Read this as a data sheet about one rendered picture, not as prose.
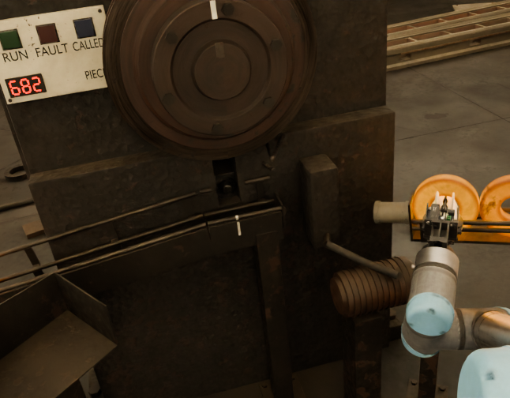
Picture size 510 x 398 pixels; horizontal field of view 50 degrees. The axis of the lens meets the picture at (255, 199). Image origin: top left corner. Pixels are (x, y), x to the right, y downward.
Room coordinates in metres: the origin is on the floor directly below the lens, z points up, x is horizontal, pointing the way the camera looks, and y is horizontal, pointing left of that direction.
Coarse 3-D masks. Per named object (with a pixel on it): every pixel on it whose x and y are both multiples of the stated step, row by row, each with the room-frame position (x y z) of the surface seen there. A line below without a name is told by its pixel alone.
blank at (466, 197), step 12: (432, 180) 1.13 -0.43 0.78; (444, 180) 1.12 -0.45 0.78; (456, 180) 1.11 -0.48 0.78; (420, 192) 1.14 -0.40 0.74; (432, 192) 1.13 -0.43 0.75; (444, 192) 1.12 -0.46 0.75; (456, 192) 1.10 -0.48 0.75; (468, 192) 1.09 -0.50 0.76; (420, 204) 1.14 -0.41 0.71; (468, 204) 1.09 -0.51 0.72; (420, 216) 1.14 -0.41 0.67; (468, 216) 1.09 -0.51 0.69
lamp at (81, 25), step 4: (84, 20) 1.25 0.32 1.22; (88, 20) 1.26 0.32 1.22; (76, 24) 1.25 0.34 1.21; (80, 24) 1.25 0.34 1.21; (84, 24) 1.25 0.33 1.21; (88, 24) 1.25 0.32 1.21; (76, 28) 1.25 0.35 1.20; (80, 28) 1.25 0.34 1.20; (84, 28) 1.25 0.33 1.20; (88, 28) 1.25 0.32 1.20; (92, 28) 1.26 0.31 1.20; (80, 32) 1.25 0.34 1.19; (84, 32) 1.25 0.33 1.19; (88, 32) 1.25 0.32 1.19; (92, 32) 1.26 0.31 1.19; (80, 36) 1.25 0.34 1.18; (84, 36) 1.25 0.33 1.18
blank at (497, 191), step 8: (504, 176) 1.08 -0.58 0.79; (496, 184) 1.07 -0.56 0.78; (504, 184) 1.06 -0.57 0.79; (488, 192) 1.07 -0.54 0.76; (496, 192) 1.07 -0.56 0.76; (504, 192) 1.06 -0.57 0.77; (480, 200) 1.09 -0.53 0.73; (488, 200) 1.07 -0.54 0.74; (496, 200) 1.07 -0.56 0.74; (504, 200) 1.06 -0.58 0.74; (480, 208) 1.08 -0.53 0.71; (488, 208) 1.07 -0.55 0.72; (496, 208) 1.06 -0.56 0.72; (488, 216) 1.07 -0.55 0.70; (496, 216) 1.06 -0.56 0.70; (504, 216) 1.06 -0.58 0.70
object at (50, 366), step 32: (32, 288) 0.98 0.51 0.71; (64, 288) 1.00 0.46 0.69; (0, 320) 0.92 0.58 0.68; (32, 320) 0.96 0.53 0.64; (64, 320) 0.99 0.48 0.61; (96, 320) 0.92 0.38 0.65; (0, 352) 0.90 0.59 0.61; (32, 352) 0.90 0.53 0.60; (64, 352) 0.88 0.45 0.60; (96, 352) 0.87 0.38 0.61; (0, 384) 0.83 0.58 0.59; (32, 384) 0.81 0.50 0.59; (64, 384) 0.80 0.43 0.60
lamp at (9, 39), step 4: (0, 32) 1.22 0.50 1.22; (4, 32) 1.22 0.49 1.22; (8, 32) 1.22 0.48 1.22; (12, 32) 1.23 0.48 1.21; (16, 32) 1.23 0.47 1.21; (0, 36) 1.22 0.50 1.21; (4, 36) 1.22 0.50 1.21; (8, 36) 1.22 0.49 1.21; (12, 36) 1.23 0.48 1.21; (16, 36) 1.23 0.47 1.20; (4, 40) 1.22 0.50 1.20; (8, 40) 1.22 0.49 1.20; (12, 40) 1.22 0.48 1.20; (16, 40) 1.23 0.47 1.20; (4, 44) 1.22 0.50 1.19; (8, 44) 1.22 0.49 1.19; (12, 44) 1.22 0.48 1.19; (16, 44) 1.23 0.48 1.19; (20, 44) 1.23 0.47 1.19; (4, 48) 1.22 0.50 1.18; (8, 48) 1.22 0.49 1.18
